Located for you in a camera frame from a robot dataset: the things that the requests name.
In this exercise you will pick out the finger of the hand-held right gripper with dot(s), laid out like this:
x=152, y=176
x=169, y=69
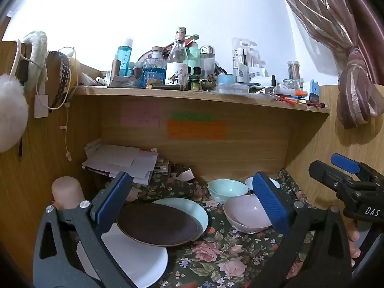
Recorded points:
x=325, y=174
x=345, y=162

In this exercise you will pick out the square blue glass bottle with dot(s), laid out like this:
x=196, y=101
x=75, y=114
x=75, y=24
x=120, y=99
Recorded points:
x=154, y=70

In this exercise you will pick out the clear plastic packets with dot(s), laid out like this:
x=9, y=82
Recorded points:
x=247, y=60

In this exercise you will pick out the brown plate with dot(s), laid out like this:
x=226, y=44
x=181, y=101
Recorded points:
x=156, y=225

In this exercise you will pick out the white bowl with black spots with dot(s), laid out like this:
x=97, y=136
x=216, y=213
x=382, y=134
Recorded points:
x=249, y=184

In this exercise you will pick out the white marker with orange cap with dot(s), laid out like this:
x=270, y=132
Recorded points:
x=291, y=92

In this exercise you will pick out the black lace headband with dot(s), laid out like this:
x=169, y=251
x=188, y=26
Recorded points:
x=61, y=72

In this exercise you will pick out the pink bowl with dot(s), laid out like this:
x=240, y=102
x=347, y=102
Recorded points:
x=243, y=213

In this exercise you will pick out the stack of small booklets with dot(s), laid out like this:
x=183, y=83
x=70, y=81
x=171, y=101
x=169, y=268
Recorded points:
x=162, y=165

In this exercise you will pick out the small green ink bottle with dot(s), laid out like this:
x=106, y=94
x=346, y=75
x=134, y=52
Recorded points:
x=194, y=81

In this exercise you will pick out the white fluffy headband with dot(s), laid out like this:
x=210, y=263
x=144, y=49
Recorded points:
x=37, y=54

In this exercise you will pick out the blue pencil sharpener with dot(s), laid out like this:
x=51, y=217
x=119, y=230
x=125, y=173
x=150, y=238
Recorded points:
x=312, y=91

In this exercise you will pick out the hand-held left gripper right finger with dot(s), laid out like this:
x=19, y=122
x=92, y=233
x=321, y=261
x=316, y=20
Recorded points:
x=270, y=204

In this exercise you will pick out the mint green pump bottle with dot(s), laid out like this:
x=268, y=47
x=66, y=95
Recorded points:
x=193, y=52

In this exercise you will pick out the small white box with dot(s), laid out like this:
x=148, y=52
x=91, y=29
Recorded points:
x=184, y=174

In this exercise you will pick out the white charger adapter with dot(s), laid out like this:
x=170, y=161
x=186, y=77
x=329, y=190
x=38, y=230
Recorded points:
x=40, y=106

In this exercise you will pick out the white fluffy pompom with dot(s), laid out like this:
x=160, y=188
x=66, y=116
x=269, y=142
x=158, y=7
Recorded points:
x=12, y=111

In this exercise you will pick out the green sticky note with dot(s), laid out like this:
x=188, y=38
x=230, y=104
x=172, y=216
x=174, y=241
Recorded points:
x=192, y=117

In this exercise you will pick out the striped mauve curtain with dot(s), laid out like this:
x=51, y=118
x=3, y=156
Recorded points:
x=354, y=81

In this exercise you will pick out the orange sticky note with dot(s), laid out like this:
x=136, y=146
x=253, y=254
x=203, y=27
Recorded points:
x=195, y=129

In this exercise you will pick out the dark floral tablecloth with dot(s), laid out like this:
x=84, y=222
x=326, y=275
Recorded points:
x=228, y=255

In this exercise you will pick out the clear bottle with silver cap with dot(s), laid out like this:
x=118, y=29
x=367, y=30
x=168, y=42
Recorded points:
x=207, y=63

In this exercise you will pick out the white plate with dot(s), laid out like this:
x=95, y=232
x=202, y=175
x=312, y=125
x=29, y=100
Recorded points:
x=144, y=261

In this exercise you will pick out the light green plate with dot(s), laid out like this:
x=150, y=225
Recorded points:
x=193, y=210

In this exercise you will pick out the clear plastic box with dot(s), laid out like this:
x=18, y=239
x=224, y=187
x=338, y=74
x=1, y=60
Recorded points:
x=232, y=88

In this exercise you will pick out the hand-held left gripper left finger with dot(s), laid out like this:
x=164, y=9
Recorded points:
x=115, y=199

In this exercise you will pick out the pink mug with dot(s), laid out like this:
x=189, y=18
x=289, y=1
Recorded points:
x=67, y=190

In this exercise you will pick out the light green bowl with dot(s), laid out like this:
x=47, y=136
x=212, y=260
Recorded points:
x=228, y=187

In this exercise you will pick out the stack of white papers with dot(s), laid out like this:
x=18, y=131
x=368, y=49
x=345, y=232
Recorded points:
x=117, y=159

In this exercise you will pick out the tall blue plastic bottle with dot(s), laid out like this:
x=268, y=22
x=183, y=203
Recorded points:
x=124, y=60

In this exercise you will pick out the small glass jar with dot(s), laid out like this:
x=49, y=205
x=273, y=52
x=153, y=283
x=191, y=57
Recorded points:
x=291, y=84

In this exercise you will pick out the clear glass bottle with label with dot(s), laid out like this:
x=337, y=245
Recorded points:
x=177, y=66

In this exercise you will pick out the person's right hand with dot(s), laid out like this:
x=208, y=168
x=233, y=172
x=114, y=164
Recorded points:
x=354, y=253

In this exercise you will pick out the pink sticky note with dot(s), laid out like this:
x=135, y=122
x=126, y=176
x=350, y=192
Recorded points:
x=140, y=114

